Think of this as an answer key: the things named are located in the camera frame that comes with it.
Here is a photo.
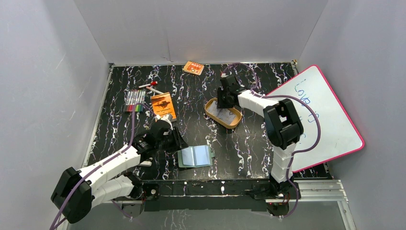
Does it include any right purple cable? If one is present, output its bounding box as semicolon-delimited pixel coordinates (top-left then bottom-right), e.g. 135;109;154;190
221;62;322;219

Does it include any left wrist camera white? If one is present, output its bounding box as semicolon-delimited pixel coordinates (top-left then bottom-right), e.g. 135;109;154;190
155;113;173;130

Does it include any white stapler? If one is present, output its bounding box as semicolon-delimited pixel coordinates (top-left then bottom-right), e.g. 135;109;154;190
138;161;152;167

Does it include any tan oval tray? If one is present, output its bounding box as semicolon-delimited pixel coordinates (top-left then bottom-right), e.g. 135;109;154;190
204;98;242;129

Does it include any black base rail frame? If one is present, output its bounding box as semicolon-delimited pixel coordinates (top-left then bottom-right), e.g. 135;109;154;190
68;179;348;217

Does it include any white marker pen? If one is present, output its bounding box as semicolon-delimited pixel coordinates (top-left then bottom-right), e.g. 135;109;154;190
146;86;164;95

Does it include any green card holder wallet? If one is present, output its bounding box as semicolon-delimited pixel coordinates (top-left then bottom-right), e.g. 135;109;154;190
177;145;215;168

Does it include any purple cable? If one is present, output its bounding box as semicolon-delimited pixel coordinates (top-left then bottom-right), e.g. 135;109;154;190
221;62;322;219
49;102;158;230

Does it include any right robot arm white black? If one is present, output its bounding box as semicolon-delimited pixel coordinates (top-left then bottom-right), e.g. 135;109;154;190
217;75;304;198

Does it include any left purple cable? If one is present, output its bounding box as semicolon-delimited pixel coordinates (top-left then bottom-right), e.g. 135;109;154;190
49;102;158;230

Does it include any small orange card box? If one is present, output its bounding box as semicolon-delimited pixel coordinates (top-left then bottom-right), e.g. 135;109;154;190
182;61;204;76

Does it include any white VIP card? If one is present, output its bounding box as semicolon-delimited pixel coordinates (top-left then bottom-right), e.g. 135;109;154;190
207;104;222;117

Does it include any orange paperback book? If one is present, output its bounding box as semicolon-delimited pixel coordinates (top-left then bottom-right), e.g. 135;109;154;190
150;92;177;121

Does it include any pink framed whiteboard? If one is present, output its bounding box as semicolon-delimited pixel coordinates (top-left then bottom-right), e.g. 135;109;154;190
270;65;365;173

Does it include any red capped marker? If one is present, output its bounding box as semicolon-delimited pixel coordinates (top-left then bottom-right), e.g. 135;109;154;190
138;81;158;89

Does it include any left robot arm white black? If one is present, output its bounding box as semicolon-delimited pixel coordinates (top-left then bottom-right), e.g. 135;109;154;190
51;119;188;224

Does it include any pack of coloured markers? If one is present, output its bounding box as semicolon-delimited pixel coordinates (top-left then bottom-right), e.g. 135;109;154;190
124;90;146;112

